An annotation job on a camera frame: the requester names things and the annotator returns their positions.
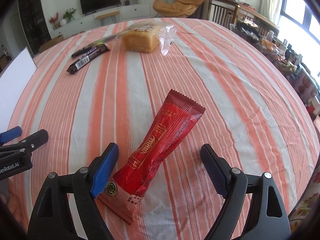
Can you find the cluttered wooden side table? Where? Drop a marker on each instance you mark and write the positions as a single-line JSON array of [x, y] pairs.
[[264, 25]]

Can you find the striped orange white tablecloth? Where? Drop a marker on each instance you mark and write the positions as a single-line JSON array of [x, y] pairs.
[[210, 88]]

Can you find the dark wooden chair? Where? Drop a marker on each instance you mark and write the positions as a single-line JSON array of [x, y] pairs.
[[223, 12]]

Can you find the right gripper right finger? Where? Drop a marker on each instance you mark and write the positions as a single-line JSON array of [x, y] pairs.
[[267, 217]]

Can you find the white tv cabinet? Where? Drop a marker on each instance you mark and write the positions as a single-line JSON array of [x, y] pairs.
[[127, 13]]

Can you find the bagged bread loaf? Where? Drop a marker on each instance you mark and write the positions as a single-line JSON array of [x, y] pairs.
[[148, 36]]

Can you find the plant in white vase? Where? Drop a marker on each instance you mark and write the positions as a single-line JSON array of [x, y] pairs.
[[68, 16]]

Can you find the small wooden bench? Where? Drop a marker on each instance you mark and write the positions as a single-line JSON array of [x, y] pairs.
[[112, 15]]

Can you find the black display cabinet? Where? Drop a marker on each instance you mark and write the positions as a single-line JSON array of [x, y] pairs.
[[33, 23]]

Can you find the orange lounge chair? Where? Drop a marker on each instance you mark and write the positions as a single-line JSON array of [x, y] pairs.
[[178, 9]]

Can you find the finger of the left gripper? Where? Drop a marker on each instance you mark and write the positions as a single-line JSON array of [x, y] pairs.
[[26, 145], [10, 135]]

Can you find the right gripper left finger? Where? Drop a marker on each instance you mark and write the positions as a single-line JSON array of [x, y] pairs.
[[51, 217]]

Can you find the white cardboard box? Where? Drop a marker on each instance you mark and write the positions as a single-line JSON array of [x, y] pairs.
[[14, 80]]

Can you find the red flower arrangement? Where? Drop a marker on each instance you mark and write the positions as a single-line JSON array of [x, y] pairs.
[[54, 21]]

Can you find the dark green snack stick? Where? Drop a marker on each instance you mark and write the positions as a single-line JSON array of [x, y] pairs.
[[89, 46]]

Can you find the brown chocolate bar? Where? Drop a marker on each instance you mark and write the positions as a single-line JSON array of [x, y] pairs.
[[87, 58]]

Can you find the red snack packet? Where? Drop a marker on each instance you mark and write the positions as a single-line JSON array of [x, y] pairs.
[[127, 187]]

